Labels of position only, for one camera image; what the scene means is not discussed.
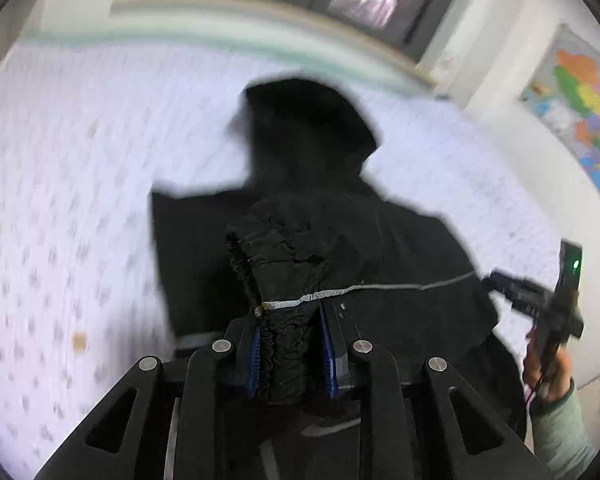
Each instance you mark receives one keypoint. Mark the black jacket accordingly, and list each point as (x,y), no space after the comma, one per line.
(305,185)

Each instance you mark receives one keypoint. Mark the person's right forearm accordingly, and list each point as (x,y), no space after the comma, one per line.
(562,435)

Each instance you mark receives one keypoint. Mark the wooden window sill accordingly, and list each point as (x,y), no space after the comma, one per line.
(260,7)

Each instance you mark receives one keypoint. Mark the floral white bedspread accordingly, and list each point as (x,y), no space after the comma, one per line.
(80,160)

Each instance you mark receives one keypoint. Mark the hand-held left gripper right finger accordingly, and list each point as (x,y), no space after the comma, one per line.
(329,355)

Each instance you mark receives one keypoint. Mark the person's right hand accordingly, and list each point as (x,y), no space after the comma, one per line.
(560,375)

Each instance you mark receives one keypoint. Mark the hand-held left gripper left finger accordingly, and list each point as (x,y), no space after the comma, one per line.
(254,360)

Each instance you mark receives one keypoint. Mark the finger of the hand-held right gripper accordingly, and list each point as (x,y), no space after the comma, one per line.
(497,285)

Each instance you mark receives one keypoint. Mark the colourful wall map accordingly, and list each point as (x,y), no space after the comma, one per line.
(580,90)

